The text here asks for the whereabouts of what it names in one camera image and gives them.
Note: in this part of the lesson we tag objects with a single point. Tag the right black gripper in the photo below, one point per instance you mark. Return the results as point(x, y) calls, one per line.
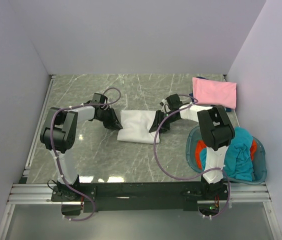
point(157, 119)

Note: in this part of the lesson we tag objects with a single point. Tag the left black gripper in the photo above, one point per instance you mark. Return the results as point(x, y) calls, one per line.
point(114, 123)

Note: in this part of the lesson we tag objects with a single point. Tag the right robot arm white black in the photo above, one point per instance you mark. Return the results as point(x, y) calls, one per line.
point(215, 128)

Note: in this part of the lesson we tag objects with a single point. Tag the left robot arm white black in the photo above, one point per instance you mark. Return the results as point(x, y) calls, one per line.
point(58, 133)

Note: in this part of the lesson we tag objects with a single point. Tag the translucent blue laundry basket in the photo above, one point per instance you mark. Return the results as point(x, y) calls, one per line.
point(259, 161)

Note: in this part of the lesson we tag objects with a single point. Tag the blue white folded t-shirt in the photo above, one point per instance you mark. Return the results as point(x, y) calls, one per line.
point(228, 109)

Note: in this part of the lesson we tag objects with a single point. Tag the orange t-shirt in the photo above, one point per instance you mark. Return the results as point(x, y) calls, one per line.
point(201, 146)

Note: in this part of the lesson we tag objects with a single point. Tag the pink folded t-shirt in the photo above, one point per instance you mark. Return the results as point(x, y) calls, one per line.
point(216, 92)

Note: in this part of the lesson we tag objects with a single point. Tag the black base crossbar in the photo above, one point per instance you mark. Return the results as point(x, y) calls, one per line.
point(124, 196)

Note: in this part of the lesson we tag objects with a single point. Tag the teal t-shirt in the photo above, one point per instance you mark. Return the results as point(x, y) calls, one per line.
point(239, 156)

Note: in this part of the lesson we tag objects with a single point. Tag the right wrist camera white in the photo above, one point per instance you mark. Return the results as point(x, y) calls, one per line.
point(164, 106)

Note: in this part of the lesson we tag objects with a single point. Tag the aluminium rail frame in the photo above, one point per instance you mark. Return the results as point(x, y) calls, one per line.
point(22, 193)

